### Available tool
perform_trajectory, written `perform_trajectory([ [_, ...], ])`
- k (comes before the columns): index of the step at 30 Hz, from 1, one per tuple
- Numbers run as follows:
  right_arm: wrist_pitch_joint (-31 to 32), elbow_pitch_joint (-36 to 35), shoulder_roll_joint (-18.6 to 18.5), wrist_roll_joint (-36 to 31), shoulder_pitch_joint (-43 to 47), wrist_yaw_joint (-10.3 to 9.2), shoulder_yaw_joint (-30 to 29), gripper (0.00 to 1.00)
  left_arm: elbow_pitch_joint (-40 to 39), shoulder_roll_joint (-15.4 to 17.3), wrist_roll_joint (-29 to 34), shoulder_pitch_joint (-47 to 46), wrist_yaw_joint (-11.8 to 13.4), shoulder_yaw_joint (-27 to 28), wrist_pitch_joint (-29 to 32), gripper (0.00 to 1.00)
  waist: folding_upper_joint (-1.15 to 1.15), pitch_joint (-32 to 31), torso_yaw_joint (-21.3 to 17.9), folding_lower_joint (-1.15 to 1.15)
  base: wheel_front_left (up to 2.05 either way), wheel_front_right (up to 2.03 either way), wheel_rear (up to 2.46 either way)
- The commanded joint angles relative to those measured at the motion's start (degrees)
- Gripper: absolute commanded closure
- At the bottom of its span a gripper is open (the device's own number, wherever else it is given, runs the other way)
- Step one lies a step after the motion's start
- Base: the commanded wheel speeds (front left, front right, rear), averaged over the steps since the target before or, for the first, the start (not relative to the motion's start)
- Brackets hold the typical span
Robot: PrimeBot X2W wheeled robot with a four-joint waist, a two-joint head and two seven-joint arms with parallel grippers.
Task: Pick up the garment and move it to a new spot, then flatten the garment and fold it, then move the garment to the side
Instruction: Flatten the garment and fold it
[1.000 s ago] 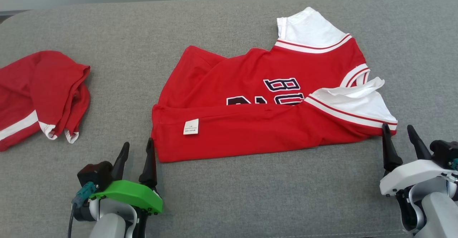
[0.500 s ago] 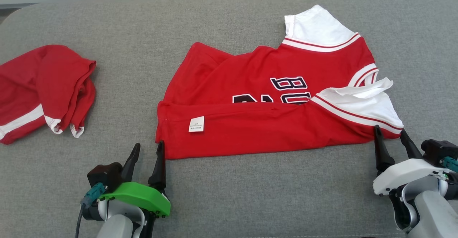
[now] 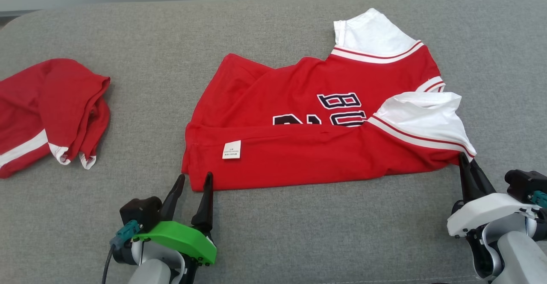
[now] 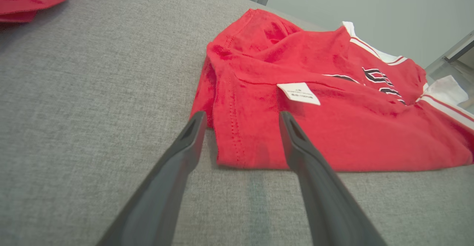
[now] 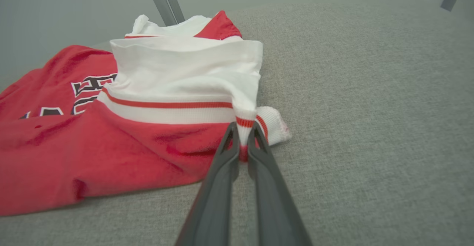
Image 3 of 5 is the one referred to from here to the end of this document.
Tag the teal right camera connector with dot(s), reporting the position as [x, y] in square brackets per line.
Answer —
[540, 199]

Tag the grey fabric sofa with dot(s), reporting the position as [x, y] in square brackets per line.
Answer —
[273, 232]

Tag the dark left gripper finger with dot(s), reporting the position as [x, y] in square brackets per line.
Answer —
[173, 203]
[205, 211]

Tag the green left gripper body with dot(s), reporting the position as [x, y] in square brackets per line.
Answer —
[183, 237]

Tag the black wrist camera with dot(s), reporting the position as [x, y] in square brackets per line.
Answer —
[523, 183]
[141, 211]

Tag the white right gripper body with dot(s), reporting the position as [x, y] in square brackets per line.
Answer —
[483, 211]

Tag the red white basketball jersey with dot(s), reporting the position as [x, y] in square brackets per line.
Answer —
[307, 104]

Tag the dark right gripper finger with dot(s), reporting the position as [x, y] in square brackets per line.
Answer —
[483, 185]
[466, 185]

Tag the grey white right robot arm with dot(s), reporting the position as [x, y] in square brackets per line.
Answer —
[519, 254]

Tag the teal left camera connector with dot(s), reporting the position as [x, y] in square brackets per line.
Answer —
[126, 232]

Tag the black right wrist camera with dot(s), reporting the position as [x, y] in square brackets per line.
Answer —
[523, 183]

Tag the teal camera connector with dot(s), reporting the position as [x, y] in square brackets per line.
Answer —
[126, 232]
[540, 199]

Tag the red shorts with white stripe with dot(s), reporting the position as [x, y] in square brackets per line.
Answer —
[55, 104]

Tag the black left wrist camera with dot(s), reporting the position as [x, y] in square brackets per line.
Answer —
[141, 211]

